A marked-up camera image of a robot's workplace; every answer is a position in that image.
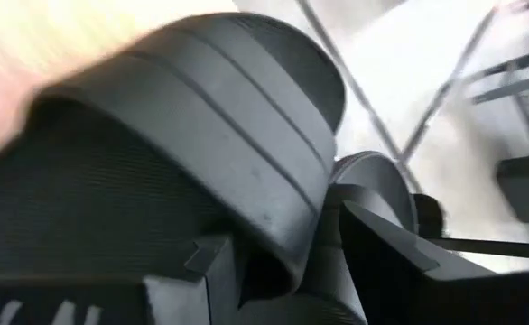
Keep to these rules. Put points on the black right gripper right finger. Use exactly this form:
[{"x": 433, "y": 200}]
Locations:
[{"x": 382, "y": 280}]

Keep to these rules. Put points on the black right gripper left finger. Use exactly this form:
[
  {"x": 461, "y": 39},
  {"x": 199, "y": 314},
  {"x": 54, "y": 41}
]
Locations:
[{"x": 179, "y": 298}]

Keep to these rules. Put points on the black rubber slide sandal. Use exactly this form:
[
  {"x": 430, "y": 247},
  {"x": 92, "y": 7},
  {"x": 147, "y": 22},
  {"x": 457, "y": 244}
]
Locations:
[{"x": 228, "y": 135}]

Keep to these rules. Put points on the black equipment box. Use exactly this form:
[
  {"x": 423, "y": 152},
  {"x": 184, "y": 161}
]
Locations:
[{"x": 528, "y": 189}]

